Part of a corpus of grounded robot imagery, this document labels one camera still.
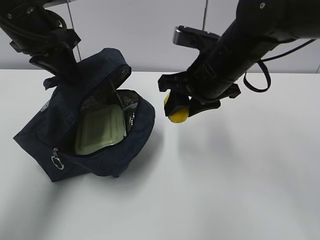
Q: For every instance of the yellow lemon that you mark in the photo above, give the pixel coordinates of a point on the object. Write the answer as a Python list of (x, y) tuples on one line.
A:
[(178, 117)]

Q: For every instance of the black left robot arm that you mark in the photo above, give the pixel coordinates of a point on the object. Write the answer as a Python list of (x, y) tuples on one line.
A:
[(41, 34)]

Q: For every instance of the navy blue lunch bag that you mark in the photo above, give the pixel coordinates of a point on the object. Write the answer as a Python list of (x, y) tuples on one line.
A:
[(49, 137)]

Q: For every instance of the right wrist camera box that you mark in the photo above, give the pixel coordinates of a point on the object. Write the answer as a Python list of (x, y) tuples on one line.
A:
[(193, 38)]

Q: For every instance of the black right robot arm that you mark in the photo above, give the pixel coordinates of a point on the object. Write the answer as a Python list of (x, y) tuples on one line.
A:
[(258, 28)]

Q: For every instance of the green lidded glass container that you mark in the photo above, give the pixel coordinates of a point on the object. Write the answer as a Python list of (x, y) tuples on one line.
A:
[(99, 128)]

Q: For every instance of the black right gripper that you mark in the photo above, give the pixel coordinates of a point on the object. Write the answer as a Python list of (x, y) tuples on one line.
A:
[(207, 83)]

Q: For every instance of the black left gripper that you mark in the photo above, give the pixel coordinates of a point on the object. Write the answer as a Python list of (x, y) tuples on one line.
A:
[(52, 52)]

